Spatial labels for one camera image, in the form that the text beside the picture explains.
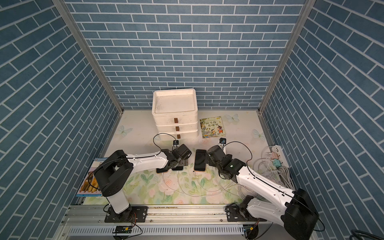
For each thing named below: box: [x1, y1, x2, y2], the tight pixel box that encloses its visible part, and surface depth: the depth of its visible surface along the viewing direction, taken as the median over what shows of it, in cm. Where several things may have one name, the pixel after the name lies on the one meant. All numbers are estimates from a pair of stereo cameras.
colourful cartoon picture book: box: [200, 116, 226, 139], surface depth 111 cm
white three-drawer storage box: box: [152, 88, 199, 140], surface depth 94 cm
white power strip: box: [271, 144, 289, 168], surface depth 96 cm
